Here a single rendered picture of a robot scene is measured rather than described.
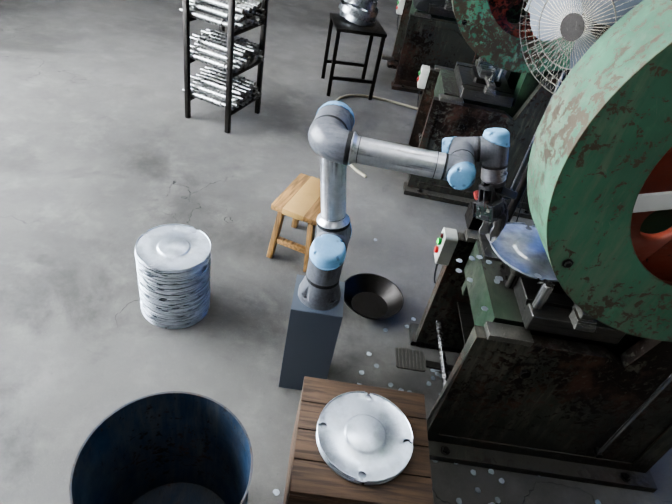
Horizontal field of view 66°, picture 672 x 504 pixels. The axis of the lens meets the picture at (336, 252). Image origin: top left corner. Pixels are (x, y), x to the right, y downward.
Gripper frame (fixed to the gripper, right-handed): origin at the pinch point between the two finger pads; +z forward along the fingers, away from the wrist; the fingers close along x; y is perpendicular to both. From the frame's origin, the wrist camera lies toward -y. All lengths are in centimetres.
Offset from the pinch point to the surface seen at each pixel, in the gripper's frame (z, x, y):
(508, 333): 21.7, 16.2, 15.4
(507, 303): 19.1, 9.4, 4.4
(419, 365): 59, -23, 8
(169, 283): 22, -97, 68
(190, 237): 12, -108, 51
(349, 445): 43, -4, 65
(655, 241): -20, 49, 18
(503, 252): 3.1, 5.1, 1.6
